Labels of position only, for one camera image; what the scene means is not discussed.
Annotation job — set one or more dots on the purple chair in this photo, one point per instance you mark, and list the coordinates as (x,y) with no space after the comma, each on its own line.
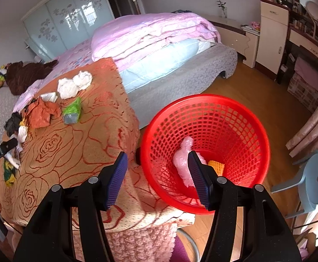
(180,249)

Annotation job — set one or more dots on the grey bed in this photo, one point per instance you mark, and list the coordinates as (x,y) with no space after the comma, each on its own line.
(180,73)

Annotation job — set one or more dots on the pink curtain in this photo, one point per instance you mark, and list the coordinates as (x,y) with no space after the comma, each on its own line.
(311,131)

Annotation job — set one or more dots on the row of cosmetic bottles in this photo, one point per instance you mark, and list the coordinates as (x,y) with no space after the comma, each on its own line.
(298,8)

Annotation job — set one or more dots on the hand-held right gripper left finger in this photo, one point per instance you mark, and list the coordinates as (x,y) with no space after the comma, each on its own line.
(118,177)

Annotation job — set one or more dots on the white crumpled paper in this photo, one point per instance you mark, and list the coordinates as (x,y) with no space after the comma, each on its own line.
(48,97)

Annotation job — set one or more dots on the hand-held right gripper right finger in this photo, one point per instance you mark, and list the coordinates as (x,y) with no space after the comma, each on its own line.
(198,177)

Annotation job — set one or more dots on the dark grey cloth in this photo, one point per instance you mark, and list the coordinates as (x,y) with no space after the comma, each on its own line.
(11,124)

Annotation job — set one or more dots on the orange rose-patterned tablecloth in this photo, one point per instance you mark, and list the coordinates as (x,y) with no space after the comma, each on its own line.
(80,147)

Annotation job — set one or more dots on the orange crumpled cloth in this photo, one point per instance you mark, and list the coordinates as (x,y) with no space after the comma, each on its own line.
(40,114)

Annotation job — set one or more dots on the pink quilt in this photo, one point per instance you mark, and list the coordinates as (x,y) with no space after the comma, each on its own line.
(148,32)

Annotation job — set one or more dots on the pink fuzzy cloth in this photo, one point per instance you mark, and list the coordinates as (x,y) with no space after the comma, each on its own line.
(137,243)

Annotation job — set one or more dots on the patterned storage box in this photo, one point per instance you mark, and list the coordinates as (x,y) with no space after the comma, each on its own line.
(303,90)

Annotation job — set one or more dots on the low cream cabinet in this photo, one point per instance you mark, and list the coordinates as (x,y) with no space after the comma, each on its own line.
(235,38)

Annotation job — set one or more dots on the white crumpled tissue wad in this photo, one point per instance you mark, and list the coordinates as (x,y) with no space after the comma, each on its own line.
(82,79)
(67,87)

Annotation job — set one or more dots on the cream desk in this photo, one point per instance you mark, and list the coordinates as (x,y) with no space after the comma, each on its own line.
(303,39)

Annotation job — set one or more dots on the blue plastic stool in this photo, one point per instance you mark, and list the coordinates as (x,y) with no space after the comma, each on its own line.
(314,180)

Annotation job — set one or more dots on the round white mirror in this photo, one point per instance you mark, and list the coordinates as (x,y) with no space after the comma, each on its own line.
(315,11)

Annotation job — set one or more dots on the glass-door wardrobe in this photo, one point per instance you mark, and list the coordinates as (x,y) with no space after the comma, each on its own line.
(60,19)

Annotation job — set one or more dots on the brown plush toy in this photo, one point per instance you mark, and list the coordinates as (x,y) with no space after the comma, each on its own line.
(25,73)

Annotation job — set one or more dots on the small white tissue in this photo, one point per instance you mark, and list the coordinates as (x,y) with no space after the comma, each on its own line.
(22,135)

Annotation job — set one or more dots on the rose in glass vase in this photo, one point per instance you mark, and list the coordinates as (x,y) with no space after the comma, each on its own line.
(224,12)

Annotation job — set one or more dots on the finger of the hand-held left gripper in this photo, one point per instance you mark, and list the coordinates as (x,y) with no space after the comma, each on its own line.
(3,148)

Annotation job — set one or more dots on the green crumpled wrapper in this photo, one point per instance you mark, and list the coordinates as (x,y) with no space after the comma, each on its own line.
(71,109)

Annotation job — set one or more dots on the yellow ribbed sponge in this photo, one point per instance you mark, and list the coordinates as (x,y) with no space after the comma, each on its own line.
(216,167)

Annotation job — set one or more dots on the red plastic mesh basket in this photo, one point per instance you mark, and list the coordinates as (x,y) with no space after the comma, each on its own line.
(230,131)

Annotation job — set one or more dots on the tall cream cabinet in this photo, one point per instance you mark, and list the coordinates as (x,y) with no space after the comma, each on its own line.
(270,38)

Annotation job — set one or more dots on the light blue duvet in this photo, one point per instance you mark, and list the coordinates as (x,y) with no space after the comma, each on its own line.
(161,57)

